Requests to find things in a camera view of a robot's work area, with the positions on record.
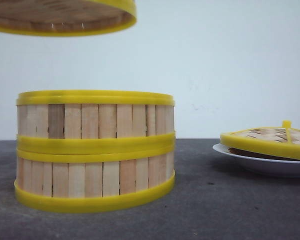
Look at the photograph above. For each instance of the white ceramic plate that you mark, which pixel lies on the white ceramic plate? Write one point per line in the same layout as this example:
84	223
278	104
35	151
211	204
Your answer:
264	166

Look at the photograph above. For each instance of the bamboo steamer lid yellow rim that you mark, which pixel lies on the bamboo steamer lid yellow rim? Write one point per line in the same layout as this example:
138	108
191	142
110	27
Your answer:
280	141

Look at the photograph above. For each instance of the bamboo steamer basket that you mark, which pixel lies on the bamboo steamer basket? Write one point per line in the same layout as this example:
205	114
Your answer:
94	187
65	126
66	18

